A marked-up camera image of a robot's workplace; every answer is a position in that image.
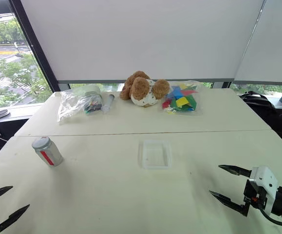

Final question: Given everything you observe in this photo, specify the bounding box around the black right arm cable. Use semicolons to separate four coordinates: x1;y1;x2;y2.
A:
259;206;282;227

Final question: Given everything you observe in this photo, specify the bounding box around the black backpack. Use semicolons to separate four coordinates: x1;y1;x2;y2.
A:
239;91;282;155

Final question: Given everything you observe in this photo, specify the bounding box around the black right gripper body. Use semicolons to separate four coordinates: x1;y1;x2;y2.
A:
244;179;268;210

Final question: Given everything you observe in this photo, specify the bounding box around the silver can with red label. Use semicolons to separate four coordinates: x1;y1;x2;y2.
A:
34;140;64;168

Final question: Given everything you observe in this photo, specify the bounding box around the brown teddy bear plush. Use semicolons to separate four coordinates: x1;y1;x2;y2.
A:
119;70;171;108

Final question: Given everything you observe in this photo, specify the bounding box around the grey plastic syringe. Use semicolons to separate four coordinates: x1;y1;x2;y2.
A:
101;94;115;114

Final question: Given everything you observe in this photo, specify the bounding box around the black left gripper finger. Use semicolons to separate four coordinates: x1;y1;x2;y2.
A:
0;186;14;201
0;204;30;233

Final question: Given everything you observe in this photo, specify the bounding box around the bag of coloured foam pieces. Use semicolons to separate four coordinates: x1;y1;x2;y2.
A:
162;79;204;116

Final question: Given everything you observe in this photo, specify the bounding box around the narrow white roller blind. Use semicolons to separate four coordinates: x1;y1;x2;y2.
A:
234;0;282;85

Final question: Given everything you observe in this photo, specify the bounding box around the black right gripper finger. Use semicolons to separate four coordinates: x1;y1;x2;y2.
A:
208;191;250;217
218;164;252;178

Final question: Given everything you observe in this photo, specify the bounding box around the jar with white lid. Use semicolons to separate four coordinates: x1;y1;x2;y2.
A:
83;84;103;116

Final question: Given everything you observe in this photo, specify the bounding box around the clear plastic tray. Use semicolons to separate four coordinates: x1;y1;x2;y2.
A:
138;139;173;170

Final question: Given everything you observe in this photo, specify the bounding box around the clear plastic bag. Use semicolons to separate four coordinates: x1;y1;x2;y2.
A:
56;83;103;124

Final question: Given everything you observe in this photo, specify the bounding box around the black window frame pillar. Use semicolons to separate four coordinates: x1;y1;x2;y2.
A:
8;0;61;93

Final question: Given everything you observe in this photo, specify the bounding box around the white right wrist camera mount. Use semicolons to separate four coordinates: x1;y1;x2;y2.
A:
248;166;281;215

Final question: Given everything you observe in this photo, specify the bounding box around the wide white roller blind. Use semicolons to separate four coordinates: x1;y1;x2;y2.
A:
20;0;266;84

